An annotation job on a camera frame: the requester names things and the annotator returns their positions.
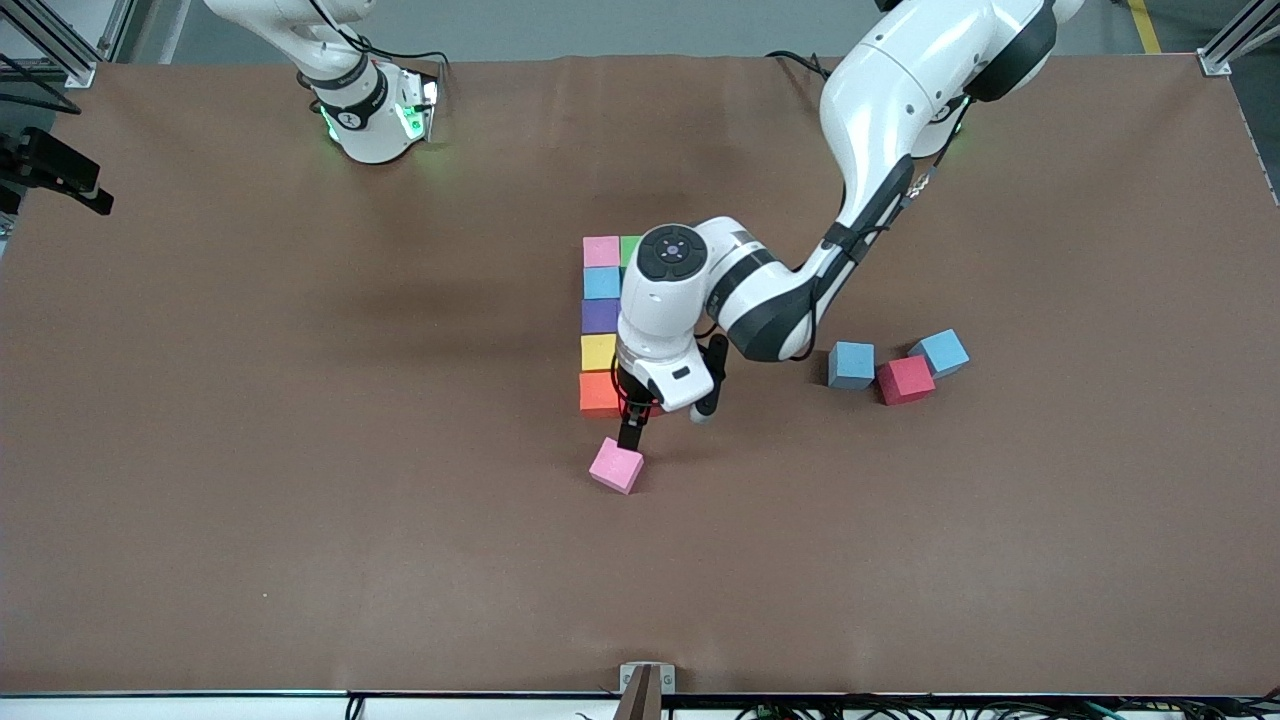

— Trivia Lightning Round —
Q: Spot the orange foam cube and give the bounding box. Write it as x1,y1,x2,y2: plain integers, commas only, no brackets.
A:
579,371,623,416

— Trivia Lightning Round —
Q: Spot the brown table cover sheet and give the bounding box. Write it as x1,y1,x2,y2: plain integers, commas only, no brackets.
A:
0,50,1280,698

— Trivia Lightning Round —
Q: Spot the yellow floor tape stripe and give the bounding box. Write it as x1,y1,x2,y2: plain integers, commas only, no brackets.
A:
1128,0,1166,56

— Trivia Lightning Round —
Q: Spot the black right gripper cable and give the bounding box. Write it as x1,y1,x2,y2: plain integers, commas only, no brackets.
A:
0,55,83,116

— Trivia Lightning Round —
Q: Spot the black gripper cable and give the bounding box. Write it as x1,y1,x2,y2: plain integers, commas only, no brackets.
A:
695,95,976,363
0,55,83,116

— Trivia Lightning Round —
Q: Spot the aluminium frame profile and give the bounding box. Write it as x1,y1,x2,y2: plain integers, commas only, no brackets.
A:
1200,0,1280,76
0,0,101,89

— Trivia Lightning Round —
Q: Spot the grey metal bracket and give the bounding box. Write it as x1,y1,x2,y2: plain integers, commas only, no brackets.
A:
618,662,677,720

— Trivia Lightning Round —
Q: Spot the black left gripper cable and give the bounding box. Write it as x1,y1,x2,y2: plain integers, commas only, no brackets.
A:
695,95,976,363

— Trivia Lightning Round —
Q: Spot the black right arm base cable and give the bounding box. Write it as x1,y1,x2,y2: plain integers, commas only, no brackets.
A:
310,0,451,76

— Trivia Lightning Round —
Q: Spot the black arm base cable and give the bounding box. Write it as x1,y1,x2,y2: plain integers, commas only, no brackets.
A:
310,0,451,76
765,48,833,81

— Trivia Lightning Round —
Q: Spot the black left arm base cable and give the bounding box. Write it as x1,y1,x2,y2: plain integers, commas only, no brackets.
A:
765,48,833,81

